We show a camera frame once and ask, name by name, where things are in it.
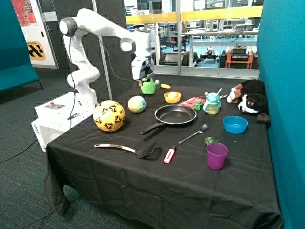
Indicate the red patterned card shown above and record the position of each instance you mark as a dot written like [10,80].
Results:
[191,103]

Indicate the yellow toy lemon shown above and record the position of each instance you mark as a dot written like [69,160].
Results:
[165,86]

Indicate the black slotted spatula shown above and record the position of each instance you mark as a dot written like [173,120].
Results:
[141,154]

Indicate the green toy pepper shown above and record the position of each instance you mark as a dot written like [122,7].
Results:
[209,140]

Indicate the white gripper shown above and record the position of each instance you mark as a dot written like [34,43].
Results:
[142,67]

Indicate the red poster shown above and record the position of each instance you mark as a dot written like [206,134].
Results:
[24,12]

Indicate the black frying pan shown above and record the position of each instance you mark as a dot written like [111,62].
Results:
[173,114]

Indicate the pastel plush ball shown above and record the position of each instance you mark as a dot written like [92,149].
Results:
[137,104]

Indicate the small orange yellow ball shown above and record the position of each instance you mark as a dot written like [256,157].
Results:
[172,95]

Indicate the white robot control box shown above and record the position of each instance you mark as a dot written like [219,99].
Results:
[60,114]

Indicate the yellow black soccer ball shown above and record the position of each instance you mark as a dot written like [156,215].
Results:
[109,116]

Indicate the green toy watering can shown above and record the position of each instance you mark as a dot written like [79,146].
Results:
[148,86]

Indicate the yellow black sign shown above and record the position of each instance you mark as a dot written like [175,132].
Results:
[36,51]

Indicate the teal sofa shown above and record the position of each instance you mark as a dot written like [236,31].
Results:
[15,65]

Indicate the black tablecloth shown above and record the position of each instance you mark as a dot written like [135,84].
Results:
[184,194]

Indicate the purple plastic cup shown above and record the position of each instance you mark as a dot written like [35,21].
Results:
[216,155]

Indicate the blue plastic bowl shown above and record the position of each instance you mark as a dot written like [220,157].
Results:
[235,124]

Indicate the green building block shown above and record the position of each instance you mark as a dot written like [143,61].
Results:
[198,105]

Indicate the teal partition wall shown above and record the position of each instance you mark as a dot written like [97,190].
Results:
[281,52]

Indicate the yellow plastic bowl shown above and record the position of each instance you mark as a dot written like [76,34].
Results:
[172,100]

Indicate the plush dog toy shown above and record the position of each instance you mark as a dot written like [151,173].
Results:
[250,97]

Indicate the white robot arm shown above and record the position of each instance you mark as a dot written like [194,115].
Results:
[74,28]

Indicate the teal baby sippy cup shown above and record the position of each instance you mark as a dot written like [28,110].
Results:
[212,103]

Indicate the silver fork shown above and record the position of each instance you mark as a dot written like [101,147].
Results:
[200,131]

